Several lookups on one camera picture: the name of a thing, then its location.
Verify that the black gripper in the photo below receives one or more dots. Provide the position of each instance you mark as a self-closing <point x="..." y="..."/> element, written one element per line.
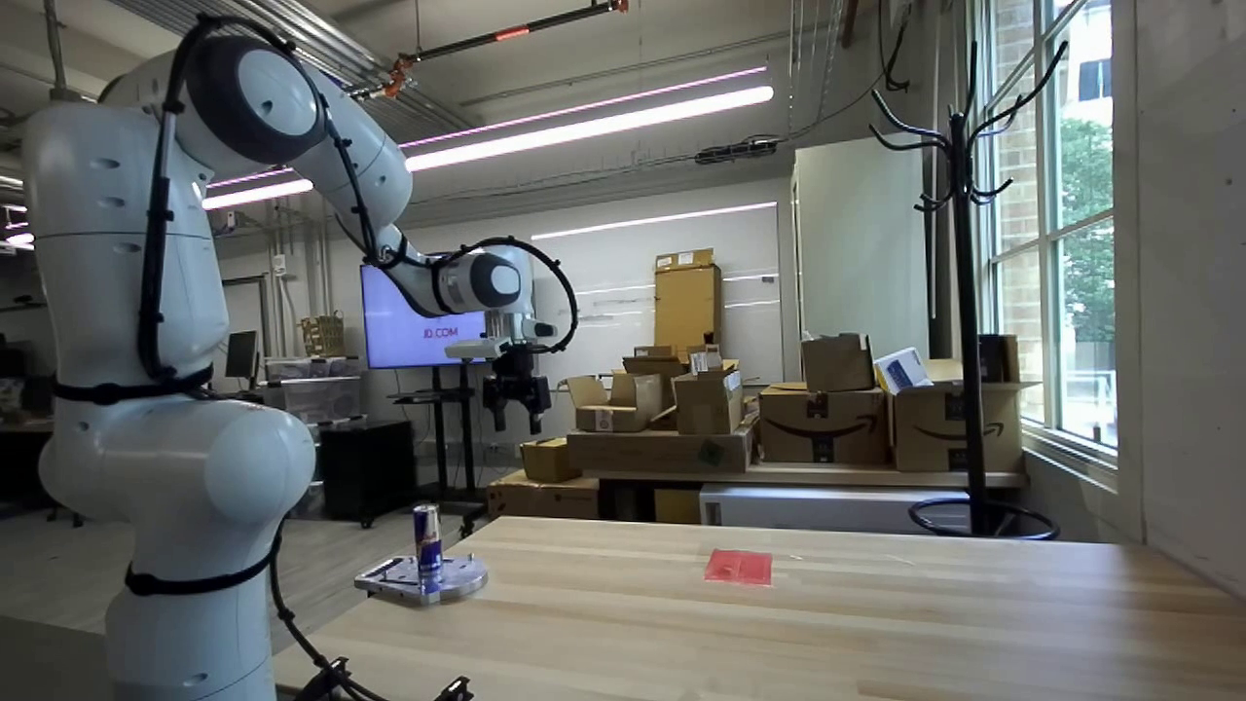
<point x="516" y="380"/>

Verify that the blue silver energy drink can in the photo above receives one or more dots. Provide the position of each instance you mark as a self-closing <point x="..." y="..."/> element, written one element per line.
<point x="425" y="550"/>

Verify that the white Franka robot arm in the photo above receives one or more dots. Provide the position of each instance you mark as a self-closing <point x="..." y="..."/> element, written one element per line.
<point x="197" y="479"/>

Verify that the small cube cardboard box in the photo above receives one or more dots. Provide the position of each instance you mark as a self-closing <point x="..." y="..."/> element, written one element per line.
<point x="548" y="459"/>

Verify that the black rolling TV stand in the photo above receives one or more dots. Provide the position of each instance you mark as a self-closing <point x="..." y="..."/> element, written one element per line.
<point x="464" y="440"/>

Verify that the large labelled cardboard box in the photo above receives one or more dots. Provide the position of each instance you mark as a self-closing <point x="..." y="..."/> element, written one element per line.
<point x="541" y="496"/>

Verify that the small taped cardboard box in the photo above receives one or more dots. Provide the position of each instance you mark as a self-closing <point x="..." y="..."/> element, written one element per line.
<point x="609" y="418"/>

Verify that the stacked brown cardboard box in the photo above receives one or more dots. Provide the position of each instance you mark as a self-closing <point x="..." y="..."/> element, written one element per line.
<point x="624" y="385"/>

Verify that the long flat cardboard box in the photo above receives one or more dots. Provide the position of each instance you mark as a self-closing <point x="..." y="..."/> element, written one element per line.
<point x="647" y="453"/>

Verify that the large TV screen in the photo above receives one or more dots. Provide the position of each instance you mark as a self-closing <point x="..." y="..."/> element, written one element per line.
<point x="394" y="336"/>

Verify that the black equipment cabinet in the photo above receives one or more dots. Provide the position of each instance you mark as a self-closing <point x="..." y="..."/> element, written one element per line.
<point x="367" y="467"/>

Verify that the medium upright cardboard box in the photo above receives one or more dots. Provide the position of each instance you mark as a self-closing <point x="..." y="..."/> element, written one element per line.
<point x="705" y="406"/>

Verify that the tall upright cardboard box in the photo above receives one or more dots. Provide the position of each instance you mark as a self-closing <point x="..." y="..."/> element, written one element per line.
<point x="687" y="306"/>

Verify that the red paper mark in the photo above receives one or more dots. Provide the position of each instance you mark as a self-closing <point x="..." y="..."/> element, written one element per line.
<point x="743" y="567"/>

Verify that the small desk monitor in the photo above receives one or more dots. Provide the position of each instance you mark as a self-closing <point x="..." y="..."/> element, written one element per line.
<point x="245" y="356"/>

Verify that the long ceiling light strip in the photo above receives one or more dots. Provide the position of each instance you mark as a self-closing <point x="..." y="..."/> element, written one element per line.
<point x="586" y="127"/>

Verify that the Amazon smile cardboard box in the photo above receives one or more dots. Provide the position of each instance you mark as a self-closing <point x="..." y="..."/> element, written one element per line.
<point x="821" y="431"/>
<point x="934" y="431"/>

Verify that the open cardboard box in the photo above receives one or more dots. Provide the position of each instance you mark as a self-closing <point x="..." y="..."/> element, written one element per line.
<point x="839" y="365"/>

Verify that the dark ceiling-mounted fixture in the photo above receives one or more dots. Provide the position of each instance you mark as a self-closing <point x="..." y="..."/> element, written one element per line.
<point x="739" y="152"/>

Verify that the white tall cabinet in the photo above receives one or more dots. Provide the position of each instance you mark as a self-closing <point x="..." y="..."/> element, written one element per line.
<point x="857" y="248"/>

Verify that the white book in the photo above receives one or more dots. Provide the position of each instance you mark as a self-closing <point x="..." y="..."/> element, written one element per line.
<point x="905" y="370"/>

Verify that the black coat rack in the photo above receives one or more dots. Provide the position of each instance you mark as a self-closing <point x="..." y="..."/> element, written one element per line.
<point x="969" y="323"/>
<point x="1055" y="218"/>

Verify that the small dark-trimmed cardboard box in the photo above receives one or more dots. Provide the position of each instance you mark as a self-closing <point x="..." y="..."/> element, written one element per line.
<point x="1000" y="356"/>

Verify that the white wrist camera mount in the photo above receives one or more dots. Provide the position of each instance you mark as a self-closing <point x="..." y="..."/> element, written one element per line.
<point x="489" y="347"/>

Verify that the wall whiteboard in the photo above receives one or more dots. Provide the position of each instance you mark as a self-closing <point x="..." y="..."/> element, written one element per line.
<point x="624" y="274"/>

